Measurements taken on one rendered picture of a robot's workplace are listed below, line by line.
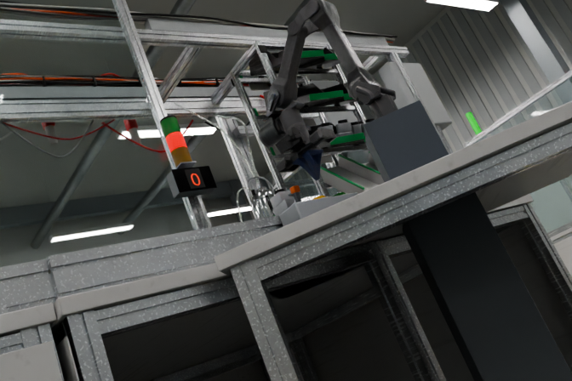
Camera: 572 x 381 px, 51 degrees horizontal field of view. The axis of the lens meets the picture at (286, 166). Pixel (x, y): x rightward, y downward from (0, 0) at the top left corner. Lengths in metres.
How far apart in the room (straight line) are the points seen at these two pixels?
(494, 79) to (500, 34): 0.76
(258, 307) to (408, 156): 0.49
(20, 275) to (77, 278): 0.09
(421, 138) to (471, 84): 9.88
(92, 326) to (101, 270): 0.15
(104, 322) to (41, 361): 0.11
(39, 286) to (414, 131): 0.83
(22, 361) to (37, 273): 0.19
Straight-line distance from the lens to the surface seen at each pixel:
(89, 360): 1.05
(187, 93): 3.17
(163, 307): 1.13
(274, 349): 1.12
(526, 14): 9.57
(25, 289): 1.15
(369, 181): 1.91
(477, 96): 11.17
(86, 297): 1.06
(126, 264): 1.20
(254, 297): 1.13
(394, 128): 1.39
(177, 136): 1.75
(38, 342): 1.06
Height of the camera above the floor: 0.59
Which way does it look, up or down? 19 degrees up
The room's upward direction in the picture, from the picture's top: 23 degrees counter-clockwise
